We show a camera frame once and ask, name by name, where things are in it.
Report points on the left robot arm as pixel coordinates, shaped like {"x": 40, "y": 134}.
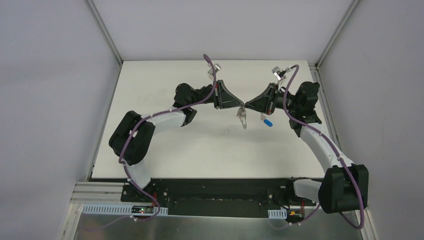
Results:
{"x": 131, "y": 139}

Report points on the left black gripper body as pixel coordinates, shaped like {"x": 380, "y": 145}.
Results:
{"x": 216, "y": 95}

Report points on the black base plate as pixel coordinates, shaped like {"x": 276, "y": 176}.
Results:
{"x": 218, "y": 197}

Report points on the blue tagged key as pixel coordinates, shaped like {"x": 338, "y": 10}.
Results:
{"x": 265, "y": 120}

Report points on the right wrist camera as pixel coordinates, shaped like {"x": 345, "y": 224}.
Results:
{"x": 280, "y": 75}

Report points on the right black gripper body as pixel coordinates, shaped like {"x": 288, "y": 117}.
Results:
{"x": 271, "y": 99}

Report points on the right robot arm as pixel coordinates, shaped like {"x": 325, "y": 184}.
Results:
{"x": 344, "y": 186}

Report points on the aluminium frame rail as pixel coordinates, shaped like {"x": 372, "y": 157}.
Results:
{"x": 97, "y": 192}

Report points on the keyring with keys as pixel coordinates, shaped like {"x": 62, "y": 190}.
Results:
{"x": 242, "y": 116}

